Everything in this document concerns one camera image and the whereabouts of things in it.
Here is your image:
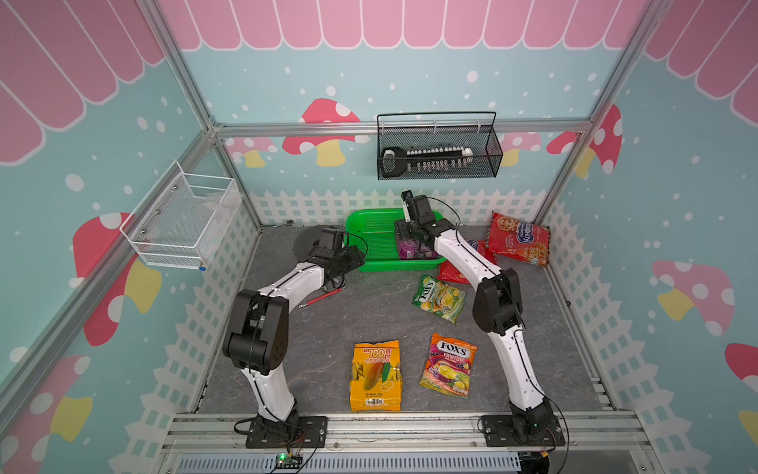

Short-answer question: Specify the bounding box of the yellow Lot 100 candy bag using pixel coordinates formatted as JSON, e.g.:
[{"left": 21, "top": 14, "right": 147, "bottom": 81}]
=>
[{"left": 349, "top": 341, "right": 403, "bottom": 412}]

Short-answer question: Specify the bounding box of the white wire wall basket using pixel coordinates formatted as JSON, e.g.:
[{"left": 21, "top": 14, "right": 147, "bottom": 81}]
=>
[{"left": 120, "top": 162, "right": 242, "bottom": 272}]

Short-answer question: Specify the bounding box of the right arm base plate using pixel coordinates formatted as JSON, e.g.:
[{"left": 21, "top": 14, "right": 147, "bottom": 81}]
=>
[{"left": 477, "top": 415, "right": 566, "bottom": 450}]

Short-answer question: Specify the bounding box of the red candy bag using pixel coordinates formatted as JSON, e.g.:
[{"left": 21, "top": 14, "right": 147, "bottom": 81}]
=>
[
  {"left": 487, "top": 213, "right": 551, "bottom": 267},
  {"left": 436, "top": 238, "right": 499, "bottom": 286}
]

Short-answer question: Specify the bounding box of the green Fox's candy bag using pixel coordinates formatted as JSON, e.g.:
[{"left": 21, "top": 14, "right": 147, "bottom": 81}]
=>
[{"left": 413, "top": 276, "right": 467, "bottom": 324}]

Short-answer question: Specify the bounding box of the orange Fox's candy bag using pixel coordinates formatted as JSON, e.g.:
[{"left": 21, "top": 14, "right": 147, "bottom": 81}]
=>
[{"left": 420, "top": 334, "right": 478, "bottom": 398}]

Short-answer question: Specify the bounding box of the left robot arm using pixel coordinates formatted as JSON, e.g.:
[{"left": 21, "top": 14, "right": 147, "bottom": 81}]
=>
[{"left": 222, "top": 226, "right": 369, "bottom": 428}]

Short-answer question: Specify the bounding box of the red handled tool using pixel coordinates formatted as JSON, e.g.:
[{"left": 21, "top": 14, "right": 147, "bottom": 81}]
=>
[{"left": 298, "top": 286, "right": 345, "bottom": 309}]

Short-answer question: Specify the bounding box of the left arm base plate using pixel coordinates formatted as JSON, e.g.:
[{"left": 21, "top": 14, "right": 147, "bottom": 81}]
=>
[{"left": 245, "top": 416, "right": 329, "bottom": 450}]

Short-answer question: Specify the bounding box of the black socket bit holder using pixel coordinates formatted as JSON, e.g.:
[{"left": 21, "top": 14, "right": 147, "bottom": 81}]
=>
[{"left": 377, "top": 146, "right": 474, "bottom": 179}]

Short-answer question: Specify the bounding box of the red candy bag far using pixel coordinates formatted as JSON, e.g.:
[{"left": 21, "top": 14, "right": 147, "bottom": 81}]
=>
[{"left": 487, "top": 213, "right": 551, "bottom": 267}]

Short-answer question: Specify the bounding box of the black wire wall basket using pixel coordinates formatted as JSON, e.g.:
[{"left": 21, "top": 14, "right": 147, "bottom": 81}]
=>
[{"left": 376, "top": 112, "right": 503, "bottom": 180}]

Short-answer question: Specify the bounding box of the small green circuit board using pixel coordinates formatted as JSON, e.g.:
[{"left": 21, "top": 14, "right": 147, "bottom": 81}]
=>
[{"left": 276, "top": 454, "right": 303, "bottom": 469}]

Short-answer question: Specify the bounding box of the purple Lot 100 candy bag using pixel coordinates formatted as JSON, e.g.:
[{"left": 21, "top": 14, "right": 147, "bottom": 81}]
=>
[{"left": 395, "top": 234, "right": 439, "bottom": 261}]

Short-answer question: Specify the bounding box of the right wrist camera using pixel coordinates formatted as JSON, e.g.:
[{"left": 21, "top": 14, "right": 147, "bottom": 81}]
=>
[{"left": 401, "top": 191, "right": 415, "bottom": 222}]

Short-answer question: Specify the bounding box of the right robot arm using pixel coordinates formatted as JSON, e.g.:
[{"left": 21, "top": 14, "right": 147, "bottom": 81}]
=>
[{"left": 401, "top": 191, "right": 555, "bottom": 434}]

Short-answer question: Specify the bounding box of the green plastic basket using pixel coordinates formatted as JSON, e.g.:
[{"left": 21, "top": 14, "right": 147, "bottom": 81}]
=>
[{"left": 345, "top": 209, "right": 445, "bottom": 273}]

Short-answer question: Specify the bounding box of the red candy bag near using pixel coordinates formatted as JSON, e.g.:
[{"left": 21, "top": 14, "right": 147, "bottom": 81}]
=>
[{"left": 436, "top": 238, "right": 499, "bottom": 286}]

